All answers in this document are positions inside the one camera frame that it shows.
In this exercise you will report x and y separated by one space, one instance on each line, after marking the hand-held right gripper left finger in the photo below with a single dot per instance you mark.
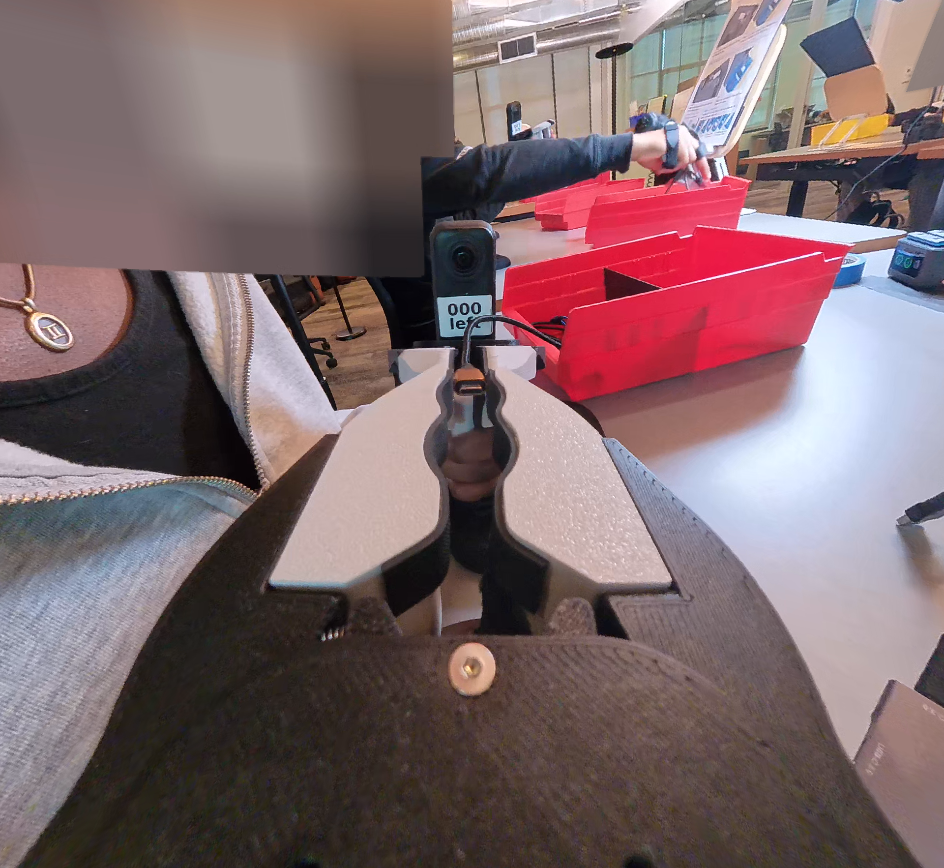
361 506

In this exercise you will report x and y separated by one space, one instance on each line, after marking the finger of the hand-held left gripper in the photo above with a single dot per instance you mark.
413 366
527 365

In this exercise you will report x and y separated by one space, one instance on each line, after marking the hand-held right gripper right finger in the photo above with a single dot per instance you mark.
582 506

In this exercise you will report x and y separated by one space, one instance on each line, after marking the red divided storage bin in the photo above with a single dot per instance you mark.
664 344

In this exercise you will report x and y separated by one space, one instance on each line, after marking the another person's forearm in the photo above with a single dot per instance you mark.
531 167

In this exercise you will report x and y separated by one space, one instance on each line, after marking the person's left hand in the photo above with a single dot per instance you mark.
472 466

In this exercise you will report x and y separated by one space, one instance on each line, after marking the red plastic bin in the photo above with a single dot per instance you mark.
568 208
664 215

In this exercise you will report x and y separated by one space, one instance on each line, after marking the black bin divider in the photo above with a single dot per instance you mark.
630 281

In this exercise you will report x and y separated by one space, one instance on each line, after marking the person's torso in grey hoodie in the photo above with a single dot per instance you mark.
110 551

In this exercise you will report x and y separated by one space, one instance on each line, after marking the black floor lamp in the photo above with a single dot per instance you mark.
614 49

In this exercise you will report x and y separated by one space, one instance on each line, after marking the task poster board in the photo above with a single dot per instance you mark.
730 71

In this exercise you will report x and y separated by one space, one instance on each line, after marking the blue tape roll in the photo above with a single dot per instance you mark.
848 270

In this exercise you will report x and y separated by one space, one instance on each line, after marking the long wooden table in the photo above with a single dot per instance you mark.
811 156

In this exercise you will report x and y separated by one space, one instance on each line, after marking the yellow plastic bin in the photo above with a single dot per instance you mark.
855 130

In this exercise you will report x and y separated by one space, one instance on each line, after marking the small grey label printer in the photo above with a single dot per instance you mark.
918 263

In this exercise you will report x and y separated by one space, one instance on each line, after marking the dark grey cardboard box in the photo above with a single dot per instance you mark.
907 772

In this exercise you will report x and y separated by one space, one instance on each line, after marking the black flag on cardboard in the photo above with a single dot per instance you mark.
841 49

